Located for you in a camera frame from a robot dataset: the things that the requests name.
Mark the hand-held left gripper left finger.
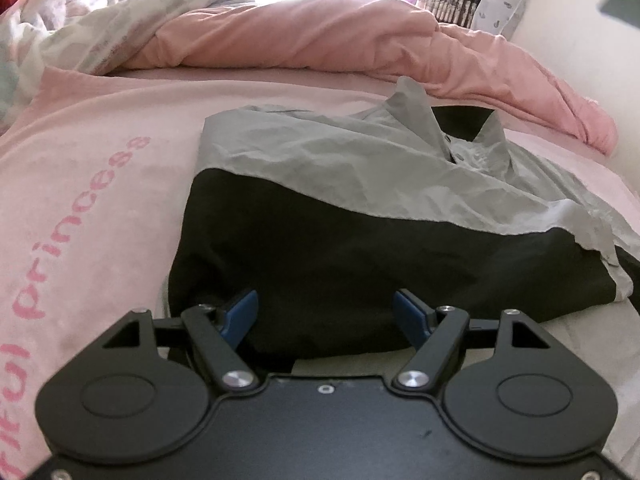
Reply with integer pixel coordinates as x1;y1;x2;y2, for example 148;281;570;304
100;289;261;391

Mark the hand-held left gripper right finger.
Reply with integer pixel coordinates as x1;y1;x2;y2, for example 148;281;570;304
392;288;553;392

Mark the grey and black jacket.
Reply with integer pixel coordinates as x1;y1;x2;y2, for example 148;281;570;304
167;76;640;361

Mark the pink printed bed sheet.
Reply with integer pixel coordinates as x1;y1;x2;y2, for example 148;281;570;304
0;66;640;480

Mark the pink quilt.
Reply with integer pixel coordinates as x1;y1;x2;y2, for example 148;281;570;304
122;0;621;157

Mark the grey patterned cushion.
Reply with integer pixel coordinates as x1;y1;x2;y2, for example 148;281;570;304
470;0;529;42

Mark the white patterned blanket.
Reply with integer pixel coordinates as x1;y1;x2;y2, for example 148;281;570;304
0;0;257;131

